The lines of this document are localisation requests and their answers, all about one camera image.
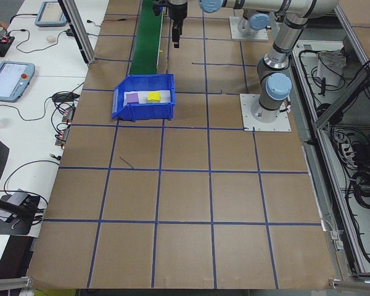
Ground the white container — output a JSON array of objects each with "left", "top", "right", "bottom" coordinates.
[{"left": 316, "top": 57, "right": 342, "bottom": 87}]

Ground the black electronics box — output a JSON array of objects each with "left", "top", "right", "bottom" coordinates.
[{"left": 0, "top": 34, "right": 15, "bottom": 58}]

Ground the blue plastic storage bin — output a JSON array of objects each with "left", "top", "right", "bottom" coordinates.
[{"left": 110, "top": 73, "right": 176, "bottom": 121}]

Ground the V-shaped metal bar frame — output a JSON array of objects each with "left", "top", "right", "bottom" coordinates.
[{"left": 288, "top": 0, "right": 370, "bottom": 281}]

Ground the light blue teach pendant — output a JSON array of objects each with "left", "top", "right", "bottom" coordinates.
[
  {"left": 34, "top": 1, "right": 68, "bottom": 28},
  {"left": 0, "top": 60, "right": 36, "bottom": 102}
]

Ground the gray crumpled cloth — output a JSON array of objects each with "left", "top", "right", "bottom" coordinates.
[{"left": 319, "top": 50, "right": 347, "bottom": 70}]

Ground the aluminium profile bar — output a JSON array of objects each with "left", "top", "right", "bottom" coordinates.
[{"left": 0, "top": 276, "right": 35, "bottom": 296}]

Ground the white power strip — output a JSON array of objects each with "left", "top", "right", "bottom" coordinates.
[{"left": 334, "top": 131, "right": 358, "bottom": 163}]

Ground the black power adapter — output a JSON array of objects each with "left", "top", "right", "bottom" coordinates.
[{"left": 51, "top": 93, "right": 80, "bottom": 103}]

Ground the white foam liner sheet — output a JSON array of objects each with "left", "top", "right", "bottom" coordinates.
[{"left": 123, "top": 89, "right": 173, "bottom": 105}]

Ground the small metal corner bracket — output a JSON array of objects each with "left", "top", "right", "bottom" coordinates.
[{"left": 328, "top": 277, "right": 347, "bottom": 291}]

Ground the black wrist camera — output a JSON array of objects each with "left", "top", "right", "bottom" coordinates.
[{"left": 152, "top": 0, "right": 166, "bottom": 16}]

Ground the aluminium profile post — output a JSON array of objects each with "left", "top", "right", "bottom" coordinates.
[{"left": 57, "top": 0, "right": 97, "bottom": 65}]

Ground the small circuit board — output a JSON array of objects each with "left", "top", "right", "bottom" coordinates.
[
  {"left": 54, "top": 128, "right": 70, "bottom": 149},
  {"left": 63, "top": 106, "right": 76, "bottom": 124}
]

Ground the thin red cable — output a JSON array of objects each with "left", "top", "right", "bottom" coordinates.
[{"left": 86, "top": 17, "right": 129, "bottom": 26}]

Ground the black power adapter box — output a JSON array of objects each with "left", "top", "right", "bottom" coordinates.
[{"left": 0, "top": 188, "right": 41, "bottom": 236}]

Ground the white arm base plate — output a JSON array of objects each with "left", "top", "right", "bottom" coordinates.
[
  {"left": 229, "top": 15, "right": 269, "bottom": 41},
  {"left": 239, "top": 93, "right": 292, "bottom": 133}
]

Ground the green conveyor belt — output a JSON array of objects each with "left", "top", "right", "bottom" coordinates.
[{"left": 128, "top": 0, "right": 166, "bottom": 76}]

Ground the black cable bundle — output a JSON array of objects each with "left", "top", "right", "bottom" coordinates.
[{"left": 344, "top": 166, "right": 370, "bottom": 211}]

